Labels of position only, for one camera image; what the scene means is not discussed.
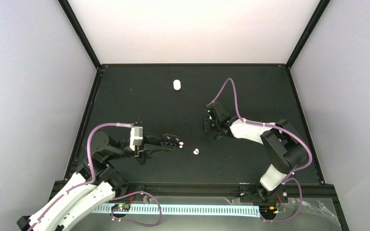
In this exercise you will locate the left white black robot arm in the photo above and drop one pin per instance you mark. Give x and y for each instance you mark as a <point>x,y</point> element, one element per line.
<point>95,180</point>

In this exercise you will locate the white slotted cable duct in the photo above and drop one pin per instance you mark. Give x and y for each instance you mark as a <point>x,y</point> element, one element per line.
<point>190,210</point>

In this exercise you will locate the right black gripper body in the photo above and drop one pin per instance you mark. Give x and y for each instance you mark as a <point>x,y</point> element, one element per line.
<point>207,127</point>

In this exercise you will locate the white capsule object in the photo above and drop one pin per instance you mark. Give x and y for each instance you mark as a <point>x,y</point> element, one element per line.
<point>177,84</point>

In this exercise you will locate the clear plastic sheet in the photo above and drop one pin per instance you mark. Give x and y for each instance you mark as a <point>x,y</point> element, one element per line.
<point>317,208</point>

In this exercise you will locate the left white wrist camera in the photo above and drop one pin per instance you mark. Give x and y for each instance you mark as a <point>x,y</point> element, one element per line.
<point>136,137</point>

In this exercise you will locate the right black frame post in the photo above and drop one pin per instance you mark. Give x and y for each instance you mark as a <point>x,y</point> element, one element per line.
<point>310,26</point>

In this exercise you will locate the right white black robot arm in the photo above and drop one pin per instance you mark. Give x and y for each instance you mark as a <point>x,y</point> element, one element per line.
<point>285,149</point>

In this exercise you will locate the left black frame post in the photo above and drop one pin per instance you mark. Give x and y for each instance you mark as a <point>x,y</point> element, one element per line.
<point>67,9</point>

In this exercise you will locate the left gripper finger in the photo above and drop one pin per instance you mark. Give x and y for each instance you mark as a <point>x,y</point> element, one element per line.
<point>153,140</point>
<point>153,151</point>

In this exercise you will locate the black frame post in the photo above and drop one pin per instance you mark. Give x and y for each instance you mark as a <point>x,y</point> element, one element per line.
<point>310,26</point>
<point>67,9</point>

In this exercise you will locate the black earbud charging case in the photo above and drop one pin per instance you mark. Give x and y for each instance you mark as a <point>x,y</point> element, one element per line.
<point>171,140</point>

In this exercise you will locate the black front mounting rail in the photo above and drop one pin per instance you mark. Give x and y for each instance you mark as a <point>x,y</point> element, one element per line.
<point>246,192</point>

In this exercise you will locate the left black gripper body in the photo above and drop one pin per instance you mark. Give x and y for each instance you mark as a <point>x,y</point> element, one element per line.
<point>140,158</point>

